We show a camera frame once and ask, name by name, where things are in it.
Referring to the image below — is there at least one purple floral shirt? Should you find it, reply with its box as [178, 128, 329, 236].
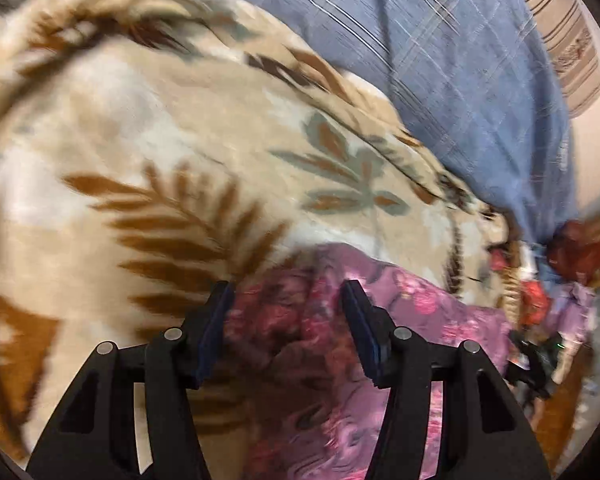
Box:
[220, 242, 521, 480]

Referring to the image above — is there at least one lilac floral garment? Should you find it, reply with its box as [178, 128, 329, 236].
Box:
[550, 280, 598, 351]

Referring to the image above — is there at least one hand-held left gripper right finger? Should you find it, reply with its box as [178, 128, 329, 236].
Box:
[341, 279, 552, 480]

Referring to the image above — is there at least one orange red bag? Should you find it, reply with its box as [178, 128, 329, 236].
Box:
[520, 280, 551, 326]

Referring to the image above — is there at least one striped floral cushion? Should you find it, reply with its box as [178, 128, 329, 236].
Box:
[495, 0, 600, 118]

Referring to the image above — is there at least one beige leaf print blanket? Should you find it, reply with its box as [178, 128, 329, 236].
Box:
[0, 0, 526, 480]

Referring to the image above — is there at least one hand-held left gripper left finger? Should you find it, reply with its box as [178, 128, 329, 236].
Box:
[25, 280, 237, 480]

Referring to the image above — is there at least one blue plaid quilt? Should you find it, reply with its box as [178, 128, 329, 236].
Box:
[105, 0, 581, 281]

